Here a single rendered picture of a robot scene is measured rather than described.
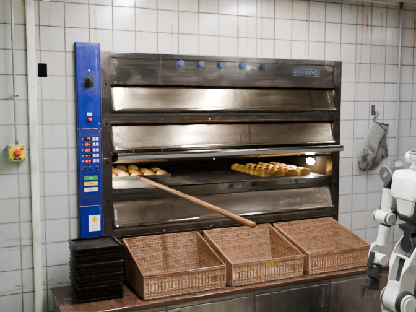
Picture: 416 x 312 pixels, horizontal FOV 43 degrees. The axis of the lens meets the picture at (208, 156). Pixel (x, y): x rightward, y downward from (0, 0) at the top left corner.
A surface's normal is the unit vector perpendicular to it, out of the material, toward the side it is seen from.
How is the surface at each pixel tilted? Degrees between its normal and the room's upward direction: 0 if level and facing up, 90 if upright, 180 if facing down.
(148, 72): 93
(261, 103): 70
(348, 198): 90
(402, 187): 90
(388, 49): 90
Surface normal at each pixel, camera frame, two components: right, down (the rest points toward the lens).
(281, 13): 0.40, 0.08
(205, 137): 0.38, -0.26
